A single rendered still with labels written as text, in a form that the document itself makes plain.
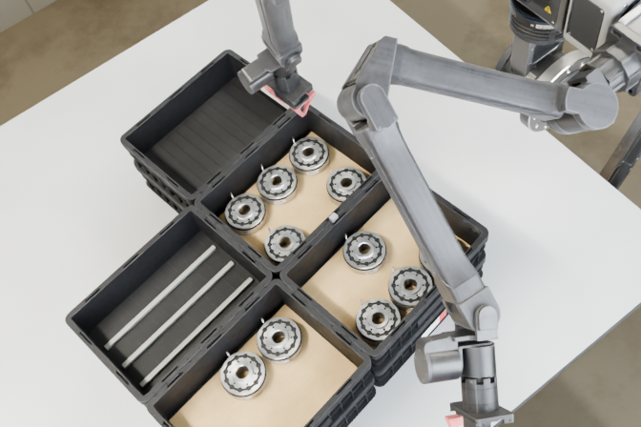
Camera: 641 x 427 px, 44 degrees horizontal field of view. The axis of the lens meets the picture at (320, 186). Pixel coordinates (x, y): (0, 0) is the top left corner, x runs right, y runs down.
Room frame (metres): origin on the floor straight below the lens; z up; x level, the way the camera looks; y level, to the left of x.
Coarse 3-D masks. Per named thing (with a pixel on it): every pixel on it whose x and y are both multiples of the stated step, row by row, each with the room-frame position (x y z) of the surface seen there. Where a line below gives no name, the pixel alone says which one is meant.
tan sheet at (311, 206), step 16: (288, 160) 1.18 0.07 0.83; (336, 160) 1.15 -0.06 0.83; (304, 176) 1.12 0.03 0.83; (320, 176) 1.11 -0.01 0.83; (368, 176) 1.08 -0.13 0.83; (256, 192) 1.11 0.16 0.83; (304, 192) 1.08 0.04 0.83; (320, 192) 1.07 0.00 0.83; (272, 208) 1.05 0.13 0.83; (288, 208) 1.04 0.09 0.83; (304, 208) 1.03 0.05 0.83; (320, 208) 1.02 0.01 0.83; (336, 208) 1.01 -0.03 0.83; (272, 224) 1.00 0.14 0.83; (288, 224) 0.99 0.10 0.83; (304, 224) 0.98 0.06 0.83; (256, 240) 0.97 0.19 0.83
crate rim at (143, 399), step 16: (192, 208) 1.04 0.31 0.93; (208, 224) 0.99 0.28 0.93; (96, 288) 0.88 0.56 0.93; (256, 288) 0.79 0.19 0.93; (80, 304) 0.85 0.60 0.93; (240, 304) 0.76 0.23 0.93; (224, 320) 0.73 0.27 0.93; (80, 336) 0.77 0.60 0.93; (96, 352) 0.73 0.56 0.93; (192, 352) 0.68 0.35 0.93; (112, 368) 0.68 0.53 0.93; (176, 368) 0.65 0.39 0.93; (128, 384) 0.64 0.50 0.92; (160, 384) 0.62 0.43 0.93; (144, 400) 0.59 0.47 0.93
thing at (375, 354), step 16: (368, 192) 0.97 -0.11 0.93; (432, 192) 0.93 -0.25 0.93; (352, 208) 0.94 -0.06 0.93; (448, 208) 0.88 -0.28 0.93; (336, 224) 0.91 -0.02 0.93; (480, 224) 0.82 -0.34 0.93; (320, 240) 0.88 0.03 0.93; (480, 240) 0.78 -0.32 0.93; (304, 256) 0.84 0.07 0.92; (288, 272) 0.81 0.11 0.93; (432, 288) 0.70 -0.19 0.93; (336, 320) 0.67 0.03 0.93; (352, 336) 0.63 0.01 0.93; (368, 352) 0.59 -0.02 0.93; (384, 352) 0.59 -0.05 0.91
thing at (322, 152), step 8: (296, 144) 1.21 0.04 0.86; (304, 144) 1.20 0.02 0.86; (312, 144) 1.19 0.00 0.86; (320, 144) 1.19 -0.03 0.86; (296, 152) 1.18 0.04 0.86; (320, 152) 1.16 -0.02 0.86; (296, 160) 1.16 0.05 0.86; (304, 160) 1.15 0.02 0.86; (312, 160) 1.14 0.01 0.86; (320, 160) 1.14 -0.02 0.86; (304, 168) 1.13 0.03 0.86; (312, 168) 1.12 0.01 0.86
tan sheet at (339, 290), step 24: (384, 216) 0.95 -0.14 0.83; (384, 240) 0.89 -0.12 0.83; (408, 240) 0.87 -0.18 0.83; (336, 264) 0.86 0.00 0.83; (384, 264) 0.83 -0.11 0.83; (408, 264) 0.81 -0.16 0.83; (312, 288) 0.81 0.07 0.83; (336, 288) 0.79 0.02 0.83; (360, 288) 0.78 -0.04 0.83; (384, 288) 0.77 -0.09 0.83; (408, 288) 0.75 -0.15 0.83; (336, 312) 0.74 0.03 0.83; (408, 312) 0.70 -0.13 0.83; (360, 336) 0.66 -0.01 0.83
